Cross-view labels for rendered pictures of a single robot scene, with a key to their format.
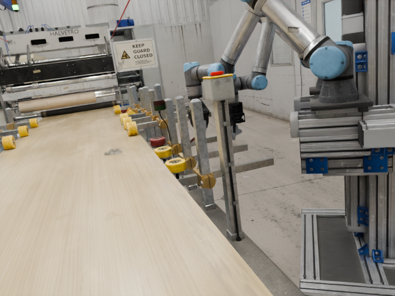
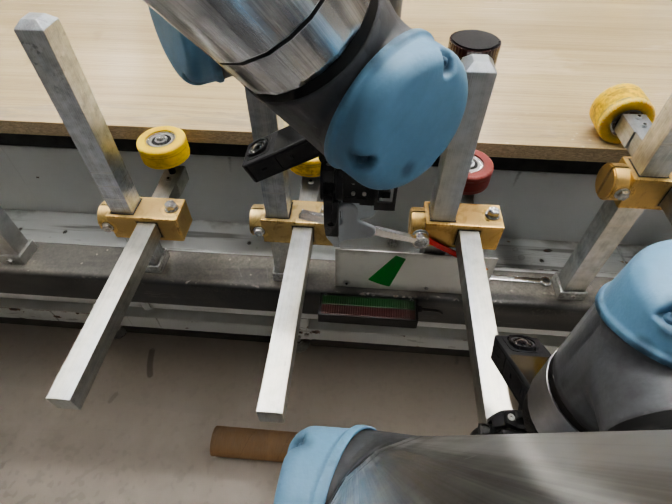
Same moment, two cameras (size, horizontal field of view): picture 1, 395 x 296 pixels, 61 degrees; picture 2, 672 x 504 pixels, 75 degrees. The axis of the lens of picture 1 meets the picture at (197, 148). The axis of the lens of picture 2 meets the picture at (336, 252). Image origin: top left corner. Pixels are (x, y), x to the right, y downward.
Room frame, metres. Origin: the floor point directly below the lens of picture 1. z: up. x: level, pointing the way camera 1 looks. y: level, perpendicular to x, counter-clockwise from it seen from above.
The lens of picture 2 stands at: (1.73, -0.39, 1.33)
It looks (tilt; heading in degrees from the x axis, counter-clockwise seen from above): 49 degrees down; 110
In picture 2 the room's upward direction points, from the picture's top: straight up
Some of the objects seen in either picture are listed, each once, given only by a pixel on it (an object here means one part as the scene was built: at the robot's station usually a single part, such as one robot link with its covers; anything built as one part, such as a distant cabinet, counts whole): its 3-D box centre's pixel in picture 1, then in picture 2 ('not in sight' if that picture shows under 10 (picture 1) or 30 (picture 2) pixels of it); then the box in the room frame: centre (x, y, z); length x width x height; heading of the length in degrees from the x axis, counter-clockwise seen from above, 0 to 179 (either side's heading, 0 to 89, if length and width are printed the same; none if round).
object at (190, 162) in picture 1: (187, 160); (294, 221); (1.50, 0.06, 0.83); 0.13 x 0.06 x 0.05; 15
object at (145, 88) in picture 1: (150, 119); not in sight; (2.45, 0.31, 0.91); 0.03 x 0.03 x 0.48; 15
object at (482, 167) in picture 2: (158, 147); (460, 187); (1.74, 0.20, 0.85); 0.08 x 0.08 x 0.11
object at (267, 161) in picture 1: (224, 171); (133, 264); (1.30, -0.10, 0.82); 0.43 x 0.03 x 0.04; 105
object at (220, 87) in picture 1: (218, 88); not in sight; (0.99, -0.08, 1.18); 0.07 x 0.07 x 0.08; 15
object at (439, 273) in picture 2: not in sight; (412, 273); (1.70, 0.08, 0.75); 0.26 x 0.01 x 0.10; 15
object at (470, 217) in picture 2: (173, 147); (453, 223); (1.74, 0.12, 0.85); 0.13 x 0.06 x 0.05; 15
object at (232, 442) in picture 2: not in sight; (266, 445); (1.42, -0.08, 0.04); 0.30 x 0.08 x 0.08; 15
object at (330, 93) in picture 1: (338, 87); not in sight; (1.38, -0.61, 1.09); 0.15 x 0.15 x 0.10
